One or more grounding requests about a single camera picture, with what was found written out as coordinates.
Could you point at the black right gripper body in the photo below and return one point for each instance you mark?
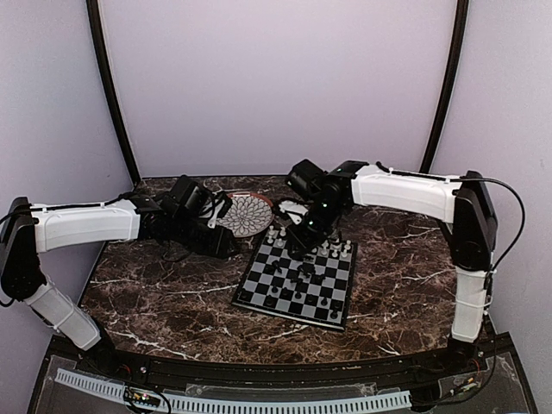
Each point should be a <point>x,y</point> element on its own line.
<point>317,229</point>

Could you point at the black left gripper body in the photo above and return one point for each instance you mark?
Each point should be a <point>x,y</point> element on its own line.
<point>185,234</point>

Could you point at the black white chess board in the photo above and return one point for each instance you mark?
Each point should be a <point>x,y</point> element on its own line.
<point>314,290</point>

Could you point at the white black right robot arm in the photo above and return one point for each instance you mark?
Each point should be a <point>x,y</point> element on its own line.
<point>460,205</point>

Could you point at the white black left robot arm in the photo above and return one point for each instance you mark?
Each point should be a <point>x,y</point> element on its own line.
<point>32,230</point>

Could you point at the fallen black chess rook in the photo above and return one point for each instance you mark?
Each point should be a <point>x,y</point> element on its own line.
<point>273,268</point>

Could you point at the white rook near plate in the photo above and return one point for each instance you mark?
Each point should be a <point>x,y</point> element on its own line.
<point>271,235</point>

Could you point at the floral patterned ceramic plate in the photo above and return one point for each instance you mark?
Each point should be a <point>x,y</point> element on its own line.
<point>249,214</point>

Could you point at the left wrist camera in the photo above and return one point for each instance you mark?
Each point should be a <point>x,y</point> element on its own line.
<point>188,197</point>

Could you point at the black front frame rail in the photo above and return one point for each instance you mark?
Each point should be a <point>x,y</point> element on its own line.
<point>412,370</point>

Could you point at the white slotted cable duct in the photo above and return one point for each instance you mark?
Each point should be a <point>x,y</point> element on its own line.
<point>216,399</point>

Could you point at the black left corner frame post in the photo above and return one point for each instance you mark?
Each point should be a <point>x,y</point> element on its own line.
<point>109,89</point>

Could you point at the black corner frame post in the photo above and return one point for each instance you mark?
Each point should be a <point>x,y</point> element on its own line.
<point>448,84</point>
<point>109,89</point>

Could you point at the black right corner frame post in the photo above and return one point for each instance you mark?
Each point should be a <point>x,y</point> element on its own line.
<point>448,84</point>

